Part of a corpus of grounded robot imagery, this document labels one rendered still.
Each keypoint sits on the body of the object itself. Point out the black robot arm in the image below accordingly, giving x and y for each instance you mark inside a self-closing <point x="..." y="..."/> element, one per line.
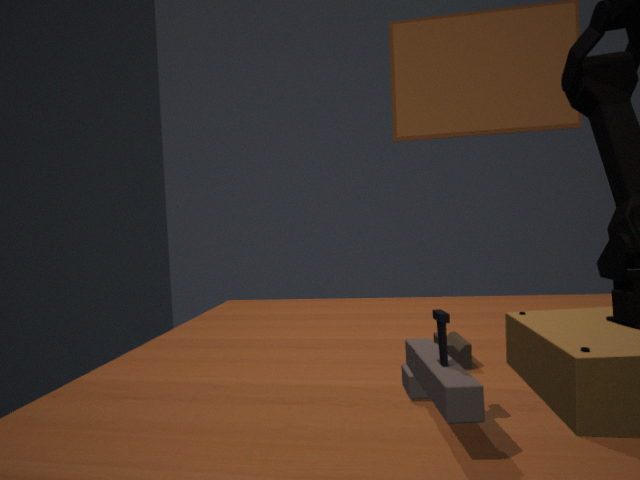
<point x="600" y="87"/>

